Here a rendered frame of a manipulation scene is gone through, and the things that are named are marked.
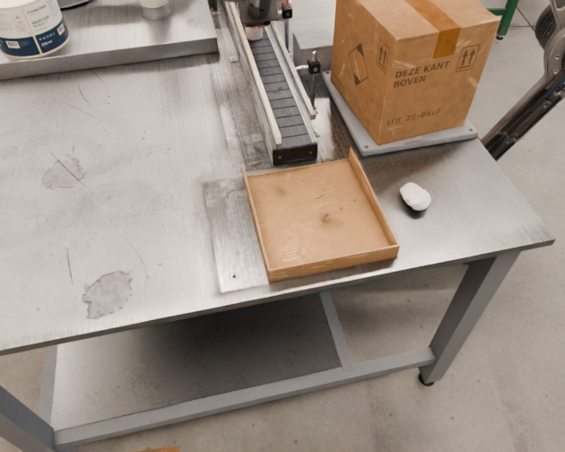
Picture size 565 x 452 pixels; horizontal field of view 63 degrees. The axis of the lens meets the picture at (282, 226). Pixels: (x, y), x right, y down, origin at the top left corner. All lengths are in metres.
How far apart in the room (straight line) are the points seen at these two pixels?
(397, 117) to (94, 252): 0.72
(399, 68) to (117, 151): 0.69
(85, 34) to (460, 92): 1.11
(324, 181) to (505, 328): 1.11
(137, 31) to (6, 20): 0.35
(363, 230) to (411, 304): 0.95
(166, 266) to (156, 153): 0.35
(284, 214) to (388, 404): 0.91
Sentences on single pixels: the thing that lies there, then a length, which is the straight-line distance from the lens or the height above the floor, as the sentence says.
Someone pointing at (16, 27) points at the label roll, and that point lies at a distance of 1.56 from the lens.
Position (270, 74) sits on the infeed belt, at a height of 0.88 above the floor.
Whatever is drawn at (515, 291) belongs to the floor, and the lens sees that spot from 2.07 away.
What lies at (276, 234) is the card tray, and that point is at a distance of 0.96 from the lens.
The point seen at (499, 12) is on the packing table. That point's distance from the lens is 3.54.
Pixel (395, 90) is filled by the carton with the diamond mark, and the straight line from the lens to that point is 1.07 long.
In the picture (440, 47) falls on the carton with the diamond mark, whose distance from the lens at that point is 1.08.
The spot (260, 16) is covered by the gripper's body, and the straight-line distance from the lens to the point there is 1.35.
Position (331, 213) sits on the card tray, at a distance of 1.01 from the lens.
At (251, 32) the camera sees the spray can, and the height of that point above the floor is 0.91.
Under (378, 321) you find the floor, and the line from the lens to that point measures 1.83.
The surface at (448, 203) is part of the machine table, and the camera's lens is 1.08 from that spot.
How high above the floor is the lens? 1.58
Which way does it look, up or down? 50 degrees down
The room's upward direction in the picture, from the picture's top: 1 degrees counter-clockwise
